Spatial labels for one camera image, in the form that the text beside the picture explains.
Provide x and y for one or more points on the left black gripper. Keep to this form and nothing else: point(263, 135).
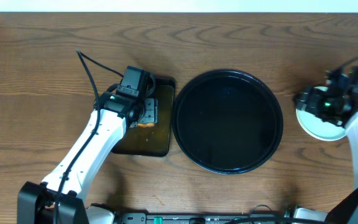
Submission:
point(150, 110)

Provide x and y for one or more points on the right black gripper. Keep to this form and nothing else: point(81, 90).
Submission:
point(312, 105)

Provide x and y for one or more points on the mint plate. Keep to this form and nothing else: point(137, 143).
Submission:
point(315, 127)

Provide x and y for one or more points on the orange green scrub sponge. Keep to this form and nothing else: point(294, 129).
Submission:
point(147, 125)

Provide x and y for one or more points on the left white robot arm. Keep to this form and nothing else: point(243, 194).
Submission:
point(61, 195)

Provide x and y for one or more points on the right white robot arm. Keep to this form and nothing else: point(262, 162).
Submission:
point(347, 210)

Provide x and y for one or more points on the black rectangular water tray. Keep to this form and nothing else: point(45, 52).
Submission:
point(152, 141)

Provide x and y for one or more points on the round black tray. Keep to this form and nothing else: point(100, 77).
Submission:
point(227, 121)

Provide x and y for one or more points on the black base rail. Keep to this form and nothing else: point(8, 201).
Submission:
point(187, 218)

